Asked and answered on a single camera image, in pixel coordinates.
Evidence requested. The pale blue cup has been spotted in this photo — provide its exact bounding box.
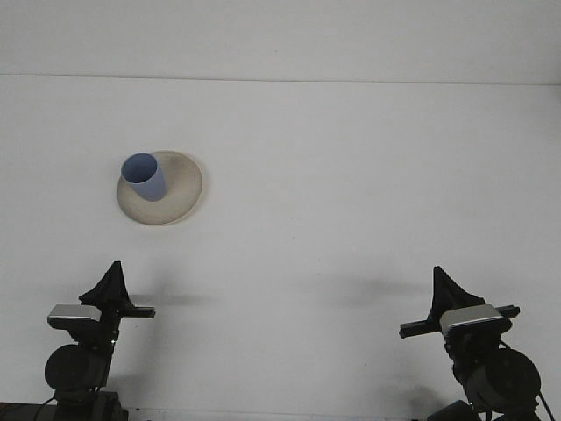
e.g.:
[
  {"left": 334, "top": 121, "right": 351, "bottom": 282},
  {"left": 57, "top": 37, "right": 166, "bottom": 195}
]
[{"left": 121, "top": 152, "right": 167, "bottom": 203}]

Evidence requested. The pale round plate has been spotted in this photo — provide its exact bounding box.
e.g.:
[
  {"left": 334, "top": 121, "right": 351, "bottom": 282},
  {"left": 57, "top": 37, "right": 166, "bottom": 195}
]
[{"left": 117, "top": 150, "right": 204, "bottom": 227}]

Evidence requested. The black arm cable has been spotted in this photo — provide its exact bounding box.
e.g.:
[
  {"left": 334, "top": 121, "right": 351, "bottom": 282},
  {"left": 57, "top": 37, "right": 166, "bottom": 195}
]
[{"left": 34, "top": 396, "right": 60, "bottom": 421}]

